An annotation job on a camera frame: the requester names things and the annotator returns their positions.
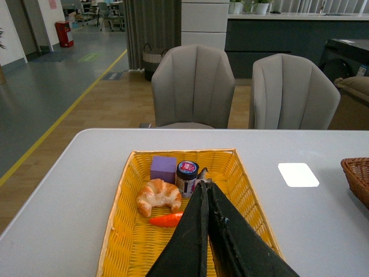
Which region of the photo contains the beige cushion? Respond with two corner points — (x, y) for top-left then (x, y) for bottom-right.
(334, 76), (368, 99)

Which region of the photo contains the purple foam cube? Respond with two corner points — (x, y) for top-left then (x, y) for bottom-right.
(150, 156), (177, 184)

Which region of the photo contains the right grey armchair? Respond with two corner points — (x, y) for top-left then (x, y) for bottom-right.
(248, 54), (341, 130)

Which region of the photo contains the office chair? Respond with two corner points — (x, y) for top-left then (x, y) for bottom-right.
(97, 2), (119, 31)

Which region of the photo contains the yellow woven basket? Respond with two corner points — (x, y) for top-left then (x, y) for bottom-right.
(96, 149), (284, 276)

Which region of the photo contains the right white plant pot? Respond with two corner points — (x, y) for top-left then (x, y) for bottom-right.
(253, 0), (272, 15)

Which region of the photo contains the brown wicker basket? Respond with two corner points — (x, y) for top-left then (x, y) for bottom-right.
(341, 158), (368, 208)

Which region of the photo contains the small dark jar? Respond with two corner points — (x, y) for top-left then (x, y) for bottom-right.
(175, 160), (199, 198)

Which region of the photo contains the toy croissant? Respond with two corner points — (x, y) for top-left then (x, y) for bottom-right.
(136, 178), (182, 217)

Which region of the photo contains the grey curtain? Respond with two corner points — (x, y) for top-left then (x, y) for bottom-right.
(123, 0), (182, 70)

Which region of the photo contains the white drawer cabinet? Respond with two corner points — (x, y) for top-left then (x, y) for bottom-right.
(181, 0), (229, 50)

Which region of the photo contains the dark grey counter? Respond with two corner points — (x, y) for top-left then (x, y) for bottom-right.
(225, 13), (368, 78)

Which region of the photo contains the panda figurine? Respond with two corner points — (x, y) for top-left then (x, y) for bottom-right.
(194, 167), (213, 188)

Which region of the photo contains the black appliance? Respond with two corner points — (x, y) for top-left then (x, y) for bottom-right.
(318, 39), (368, 82)

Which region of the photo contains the left grey armchair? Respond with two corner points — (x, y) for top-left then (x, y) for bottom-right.
(152, 44), (235, 129)

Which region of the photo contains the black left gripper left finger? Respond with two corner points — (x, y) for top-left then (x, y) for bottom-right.
(146, 181), (209, 276)

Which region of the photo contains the grey armchair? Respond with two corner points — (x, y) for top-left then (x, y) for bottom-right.
(248, 54), (341, 130)
(152, 44), (235, 129)

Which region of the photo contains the orange toy carrot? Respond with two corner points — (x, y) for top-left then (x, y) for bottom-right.
(149, 212), (183, 228)

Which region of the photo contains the white plant pot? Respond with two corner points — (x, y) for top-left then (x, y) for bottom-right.
(253, 0), (272, 15)
(228, 0), (244, 14)

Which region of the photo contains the left white plant pot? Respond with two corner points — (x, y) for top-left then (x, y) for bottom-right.
(228, 0), (244, 14)

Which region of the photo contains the dark handled storage basket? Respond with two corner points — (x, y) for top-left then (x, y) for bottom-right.
(142, 43), (168, 81)

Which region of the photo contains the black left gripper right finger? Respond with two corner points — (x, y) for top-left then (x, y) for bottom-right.
(206, 182), (298, 276)

